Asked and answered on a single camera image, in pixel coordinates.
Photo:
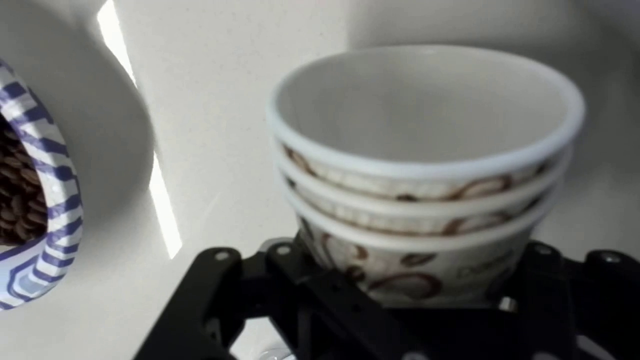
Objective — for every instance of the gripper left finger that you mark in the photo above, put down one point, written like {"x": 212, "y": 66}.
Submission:
{"x": 215, "y": 295}

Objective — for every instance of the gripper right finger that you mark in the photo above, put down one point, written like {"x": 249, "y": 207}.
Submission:
{"x": 590, "y": 300}

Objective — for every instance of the stack of patterned paper cups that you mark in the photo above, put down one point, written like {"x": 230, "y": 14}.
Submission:
{"x": 425, "y": 125}

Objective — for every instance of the blue striped paper bowl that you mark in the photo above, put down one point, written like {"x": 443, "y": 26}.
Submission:
{"x": 59, "y": 200}

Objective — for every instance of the heap of coffee beans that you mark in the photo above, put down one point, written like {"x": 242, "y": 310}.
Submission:
{"x": 20, "y": 195}

